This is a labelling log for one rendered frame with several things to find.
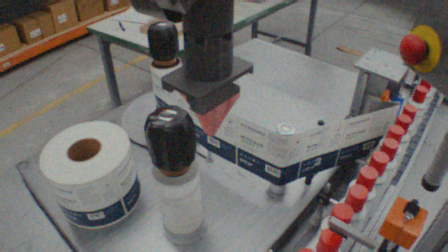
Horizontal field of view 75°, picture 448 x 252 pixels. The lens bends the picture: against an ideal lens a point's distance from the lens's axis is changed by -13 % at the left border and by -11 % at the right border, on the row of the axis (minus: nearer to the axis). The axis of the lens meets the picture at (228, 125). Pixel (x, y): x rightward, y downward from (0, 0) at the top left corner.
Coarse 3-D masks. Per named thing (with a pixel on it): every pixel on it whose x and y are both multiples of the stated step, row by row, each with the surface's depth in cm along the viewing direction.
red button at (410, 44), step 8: (408, 40) 36; (416, 40) 35; (400, 48) 37; (408, 48) 36; (416, 48) 35; (424, 48) 35; (408, 56) 36; (416, 56) 35; (424, 56) 35; (408, 64) 37; (416, 64) 36
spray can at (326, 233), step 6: (324, 234) 44; (330, 234) 44; (336, 234) 44; (318, 240) 45; (324, 240) 43; (330, 240) 43; (336, 240) 43; (342, 240) 44; (312, 246) 47; (318, 246) 45; (324, 246) 44; (330, 246) 43; (336, 246) 43
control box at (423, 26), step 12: (420, 0) 36; (432, 0) 34; (444, 0) 32; (420, 12) 36; (432, 12) 34; (444, 12) 32; (420, 24) 37; (432, 24) 35; (444, 24) 33; (420, 36) 37; (432, 36) 35; (444, 36) 33; (432, 48) 35; (444, 48) 34; (432, 60) 36; (444, 60) 34; (420, 72) 38; (432, 72) 36; (444, 72) 34; (432, 84) 37; (444, 84) 35
